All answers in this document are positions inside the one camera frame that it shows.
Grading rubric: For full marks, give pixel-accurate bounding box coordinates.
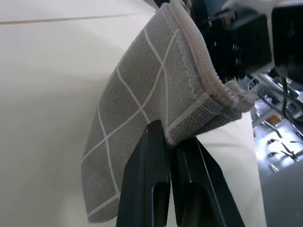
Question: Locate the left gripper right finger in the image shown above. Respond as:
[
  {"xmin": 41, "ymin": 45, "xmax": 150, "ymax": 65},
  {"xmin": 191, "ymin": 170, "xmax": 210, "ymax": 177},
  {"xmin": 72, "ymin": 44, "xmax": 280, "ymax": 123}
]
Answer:
[{"xmin": 171, "ymin": 137, "xmax": 247, "ymax": 227}]

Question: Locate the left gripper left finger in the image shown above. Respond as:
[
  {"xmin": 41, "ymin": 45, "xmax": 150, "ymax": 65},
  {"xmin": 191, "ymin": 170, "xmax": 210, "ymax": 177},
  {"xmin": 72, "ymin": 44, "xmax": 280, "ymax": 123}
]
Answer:
[{"xmin": 116, "ymin": 120, "xmax": 172, "ymax": 227}]

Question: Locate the grey checked pencil pouch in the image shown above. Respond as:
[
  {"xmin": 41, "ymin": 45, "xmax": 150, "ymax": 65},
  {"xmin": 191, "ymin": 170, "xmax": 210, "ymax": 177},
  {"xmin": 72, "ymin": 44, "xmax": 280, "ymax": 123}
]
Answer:
[{"xmin": 80, "ymin": 3, "xmax": 257, "ymax": 224}]

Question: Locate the cluttered grey workbench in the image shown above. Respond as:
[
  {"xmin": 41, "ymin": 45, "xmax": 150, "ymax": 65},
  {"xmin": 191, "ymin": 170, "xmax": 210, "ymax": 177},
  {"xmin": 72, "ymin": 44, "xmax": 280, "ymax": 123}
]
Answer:
[{"xmin": 245, "ymin": 68, "xmax": 303, "ymax": 175}]

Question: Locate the cream table mat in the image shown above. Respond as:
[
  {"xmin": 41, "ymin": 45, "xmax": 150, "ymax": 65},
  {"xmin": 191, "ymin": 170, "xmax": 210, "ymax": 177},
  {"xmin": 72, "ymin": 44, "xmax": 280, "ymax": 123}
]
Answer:
[
  {"xmin": 0, "ymin": 0, "xmax": 163, "ymax": 24},
  {"xmin": 0, "ymin": 10, "xmax": 262, "ymax": 227}
]

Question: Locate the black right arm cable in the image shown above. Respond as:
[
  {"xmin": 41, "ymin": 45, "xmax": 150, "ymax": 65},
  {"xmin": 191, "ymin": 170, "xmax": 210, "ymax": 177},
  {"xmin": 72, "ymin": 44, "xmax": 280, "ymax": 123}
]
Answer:
[{"xmin": 280, "ymin": 74, "xmax": 303, "ymax": 141}]

